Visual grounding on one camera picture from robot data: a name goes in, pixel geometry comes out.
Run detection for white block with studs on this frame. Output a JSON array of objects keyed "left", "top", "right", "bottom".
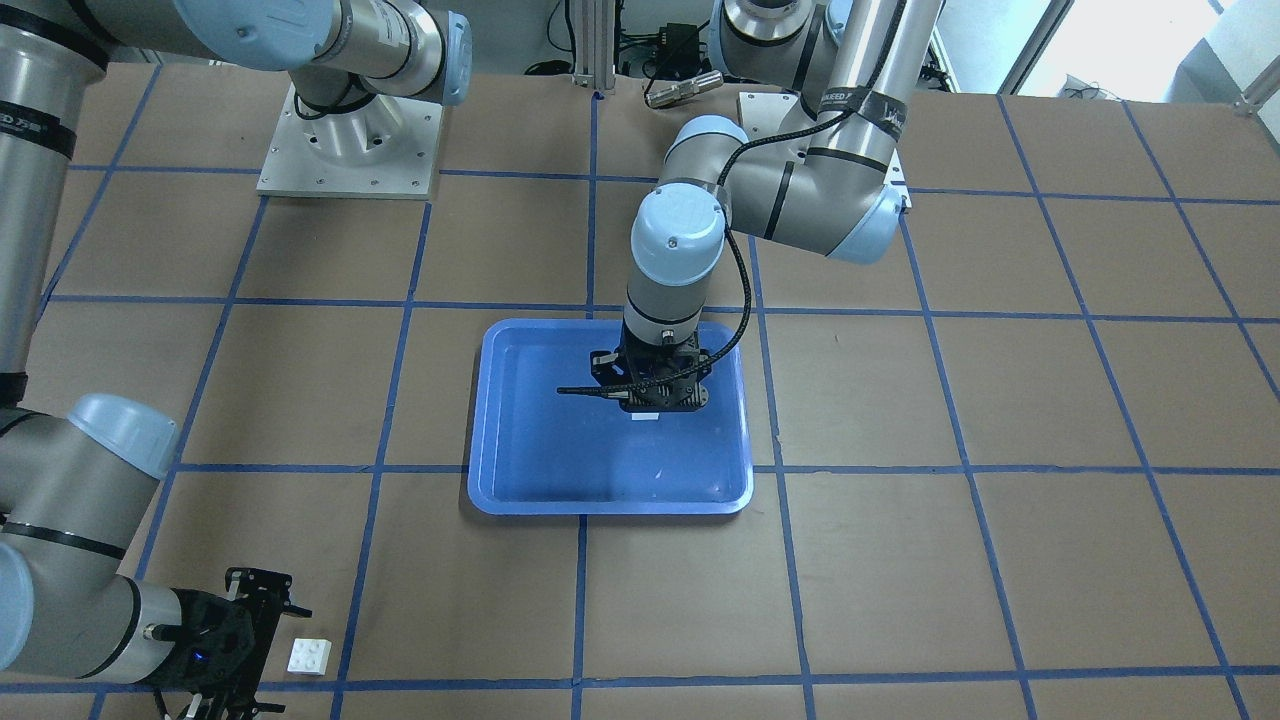
[{"left": 285, "top": 638, "right": 333, "bottom": 676}]

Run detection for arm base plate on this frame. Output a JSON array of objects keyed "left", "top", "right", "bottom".
[
  {"left": 256, "top": 92, "right": 448, "bottom": 201},
  {"left": 739, "top": 90, "right": 913, "bottom": 215}
]

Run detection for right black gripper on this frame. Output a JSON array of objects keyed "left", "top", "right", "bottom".
[{"left": 150, "top": 568, "right": 314, "bottom": 719}]

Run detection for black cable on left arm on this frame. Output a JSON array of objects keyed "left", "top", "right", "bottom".
[{"left": 556, "top": 0, "right": 946, "bottom": 398}]

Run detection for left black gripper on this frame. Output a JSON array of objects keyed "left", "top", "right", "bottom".
[{"left": 590, "top": 334, "right": 710, "bottom": 413}]

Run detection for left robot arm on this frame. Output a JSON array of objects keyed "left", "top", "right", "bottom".
[{"left": 579, "top": 1, "right": 942, "bottom": 413}]

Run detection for blue plastic tray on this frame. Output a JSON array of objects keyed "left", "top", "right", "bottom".
[{"left": 467, "top": 318, "right": 754, "bottom": 516}]

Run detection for aluminium frame post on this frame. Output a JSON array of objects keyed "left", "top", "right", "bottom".
[{"left": 564, "top": 0, "right": 620, "bottom": 97}]

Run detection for silver metal cylinder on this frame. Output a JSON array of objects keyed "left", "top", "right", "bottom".
[{"left": 644, "top": 70, "right": 724, "bottom": 110}]

